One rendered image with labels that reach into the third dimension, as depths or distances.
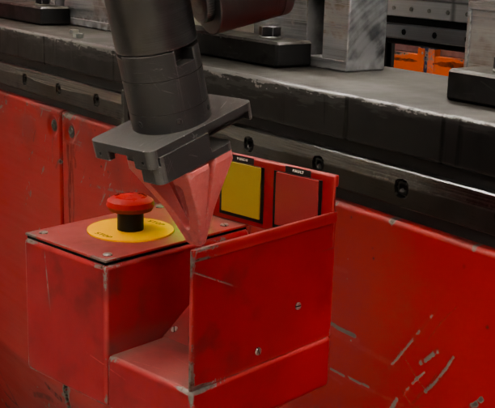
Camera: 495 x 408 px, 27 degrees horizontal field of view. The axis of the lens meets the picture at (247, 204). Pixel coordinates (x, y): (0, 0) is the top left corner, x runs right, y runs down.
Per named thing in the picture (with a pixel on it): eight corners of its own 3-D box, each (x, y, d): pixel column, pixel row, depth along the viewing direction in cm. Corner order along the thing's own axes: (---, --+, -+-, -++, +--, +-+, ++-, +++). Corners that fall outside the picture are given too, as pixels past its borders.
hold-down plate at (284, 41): (145, 44, 141) (145, 23, 140) (178, 43, 144) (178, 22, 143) (276, 68, 117) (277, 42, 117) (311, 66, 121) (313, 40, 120)
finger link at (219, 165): (251, 239, 75) (230, 121, 72) (183, 282, 71) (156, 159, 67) (188, 221, 80) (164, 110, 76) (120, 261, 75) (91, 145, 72)
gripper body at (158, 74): (256, 124, 74) (240, 25, 71) (155, 178, 67) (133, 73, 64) (194, 113, 78) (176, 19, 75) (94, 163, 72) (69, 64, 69)
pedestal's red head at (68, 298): (26, 368, 86) (20, 160, 81) (166, 322, 97) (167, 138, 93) (190, 450, 73) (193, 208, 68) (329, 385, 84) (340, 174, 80)
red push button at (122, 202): (96, 236, 84) (95, 194, 84) (133, 227, 87) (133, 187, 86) (127, 246, 82) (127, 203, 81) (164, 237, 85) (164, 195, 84)
